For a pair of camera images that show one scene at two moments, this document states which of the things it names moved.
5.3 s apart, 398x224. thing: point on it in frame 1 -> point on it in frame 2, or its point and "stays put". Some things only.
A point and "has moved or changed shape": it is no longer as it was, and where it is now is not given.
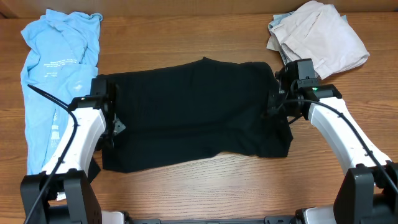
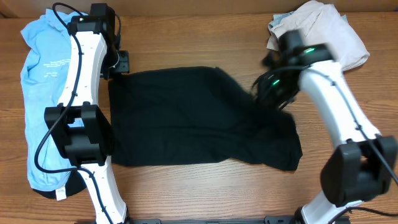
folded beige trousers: x=318 y=30 stays put
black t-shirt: x=175 y=116 has moved or changed shape
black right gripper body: x=288 y=110 -> x=279 y=90
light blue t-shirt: x=60 y=55 stays put
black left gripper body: x=112 y=116 -> x=122 y=62
